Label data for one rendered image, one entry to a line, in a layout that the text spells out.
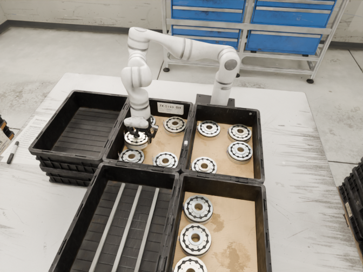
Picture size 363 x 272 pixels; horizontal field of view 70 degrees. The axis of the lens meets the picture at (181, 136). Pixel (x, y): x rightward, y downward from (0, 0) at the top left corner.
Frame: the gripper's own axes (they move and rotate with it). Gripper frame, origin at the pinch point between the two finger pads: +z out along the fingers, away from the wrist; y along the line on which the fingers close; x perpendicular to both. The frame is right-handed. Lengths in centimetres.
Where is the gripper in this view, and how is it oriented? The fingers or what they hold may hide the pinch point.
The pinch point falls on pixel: (143, 139)
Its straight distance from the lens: 111.7
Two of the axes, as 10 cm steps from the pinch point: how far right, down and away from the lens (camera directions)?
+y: -9.9, -1.4, 0.9
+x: -1.6, 7.0, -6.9
